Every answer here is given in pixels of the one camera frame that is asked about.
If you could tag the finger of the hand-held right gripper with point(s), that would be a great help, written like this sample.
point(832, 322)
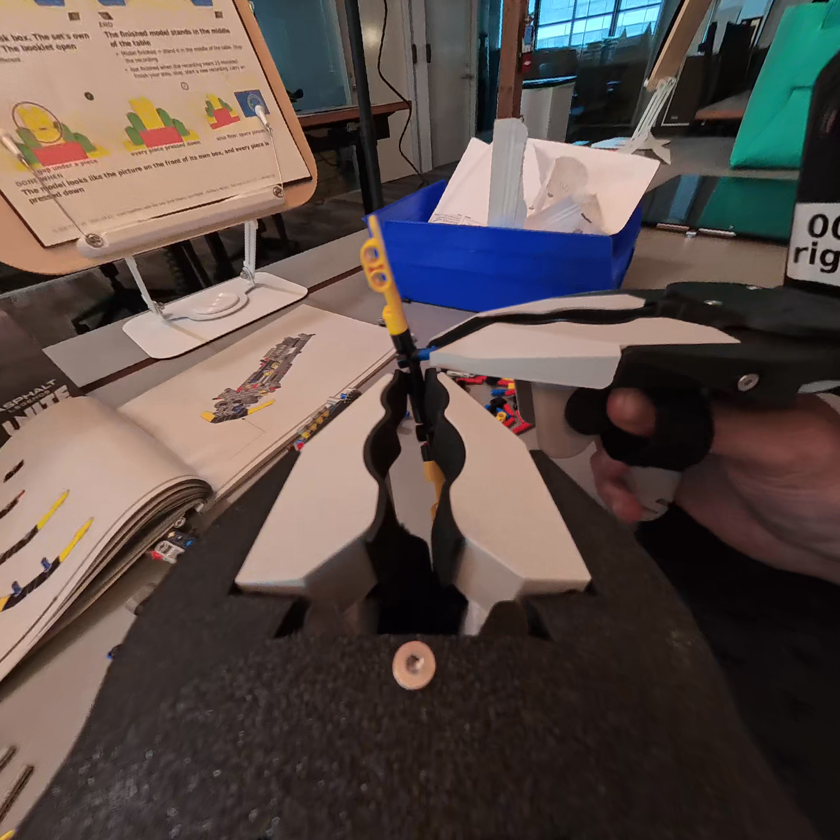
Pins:
point(558, 351)
point(577, 303)

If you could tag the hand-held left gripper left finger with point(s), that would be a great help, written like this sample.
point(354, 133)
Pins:
point(315, 518)

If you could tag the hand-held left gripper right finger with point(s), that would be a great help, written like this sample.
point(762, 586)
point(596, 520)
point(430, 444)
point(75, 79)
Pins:
point(518, 518)

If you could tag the small yellow lego piece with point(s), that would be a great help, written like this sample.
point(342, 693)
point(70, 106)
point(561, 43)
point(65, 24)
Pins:
point(433, 479)

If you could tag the pile of red blue lego pins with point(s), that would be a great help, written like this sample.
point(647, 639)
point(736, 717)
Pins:
point(499, 400)

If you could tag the lego car chassis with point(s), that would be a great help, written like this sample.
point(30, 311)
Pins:
point(328, 410)

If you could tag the person's right hand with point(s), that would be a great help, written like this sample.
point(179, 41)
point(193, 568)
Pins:
point(774, 485)

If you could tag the blue plastic bin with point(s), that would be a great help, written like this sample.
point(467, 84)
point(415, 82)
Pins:
point(499, 269)

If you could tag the white paper sheets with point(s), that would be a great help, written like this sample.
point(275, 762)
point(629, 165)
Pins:
point(590, 177)

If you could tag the translucent plastic tube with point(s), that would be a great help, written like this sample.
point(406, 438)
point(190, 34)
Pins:
point(508, 170)

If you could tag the instruction booklet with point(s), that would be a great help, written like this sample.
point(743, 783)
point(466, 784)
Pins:
point(131, 459)

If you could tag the teal plastic case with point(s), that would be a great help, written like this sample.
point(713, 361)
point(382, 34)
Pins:
point(774, 98)

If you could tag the wooden desk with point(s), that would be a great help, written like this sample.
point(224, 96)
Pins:
point(354, 111)

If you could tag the black pole lamp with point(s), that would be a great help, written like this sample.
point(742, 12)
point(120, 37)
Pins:
point(364, 98)

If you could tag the printed paper sign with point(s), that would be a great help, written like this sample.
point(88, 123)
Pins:
point(131, 98)

